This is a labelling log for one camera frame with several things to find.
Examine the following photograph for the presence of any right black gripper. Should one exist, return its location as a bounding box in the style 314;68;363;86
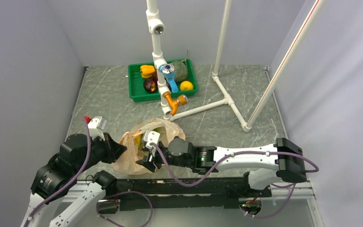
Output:
136;143;192;172

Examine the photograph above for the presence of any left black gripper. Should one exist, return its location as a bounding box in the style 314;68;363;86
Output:
75;131;128;174

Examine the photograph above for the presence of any translucent orange plastic bag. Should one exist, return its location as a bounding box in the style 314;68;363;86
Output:
112;117;186;175

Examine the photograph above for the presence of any dark red fake apple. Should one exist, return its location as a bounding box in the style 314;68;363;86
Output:
143;79;158;94

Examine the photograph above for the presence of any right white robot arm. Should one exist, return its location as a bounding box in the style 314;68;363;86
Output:
136;137;307;196

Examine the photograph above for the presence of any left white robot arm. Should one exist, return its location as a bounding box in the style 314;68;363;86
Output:
22;133;127;227

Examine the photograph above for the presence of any yellow fake lemon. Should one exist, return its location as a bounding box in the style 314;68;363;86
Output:
180;81;194;91

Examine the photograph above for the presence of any green fake melon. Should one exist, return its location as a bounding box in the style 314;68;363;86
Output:
171;61;188;83

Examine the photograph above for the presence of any yellow fake bell pepper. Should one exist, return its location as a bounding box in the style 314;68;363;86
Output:
139;65;156;79

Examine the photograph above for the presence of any green plastic tray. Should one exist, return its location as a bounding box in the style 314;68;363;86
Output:
128;59;199;103

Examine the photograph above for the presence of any dark red fruit in tray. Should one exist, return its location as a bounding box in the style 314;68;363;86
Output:
151;72;158;83

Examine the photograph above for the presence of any white pole with red stripe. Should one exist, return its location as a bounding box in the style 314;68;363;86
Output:
244;0;326;131

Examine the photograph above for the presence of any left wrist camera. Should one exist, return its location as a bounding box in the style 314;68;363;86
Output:
84;115;108;139

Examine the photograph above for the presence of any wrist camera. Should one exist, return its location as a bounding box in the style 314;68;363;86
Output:
142;130;160;150
84;115;108;139

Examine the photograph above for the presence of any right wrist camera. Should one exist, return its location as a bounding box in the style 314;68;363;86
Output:
142;130;160;150

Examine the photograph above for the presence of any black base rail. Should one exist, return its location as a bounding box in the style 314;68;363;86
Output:
107;177;272;211

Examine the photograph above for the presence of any blue tap handle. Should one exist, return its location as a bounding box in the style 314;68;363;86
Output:
160;64;179;92

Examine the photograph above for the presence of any white PVC pipe frame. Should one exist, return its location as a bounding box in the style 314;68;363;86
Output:
146;0;248;132

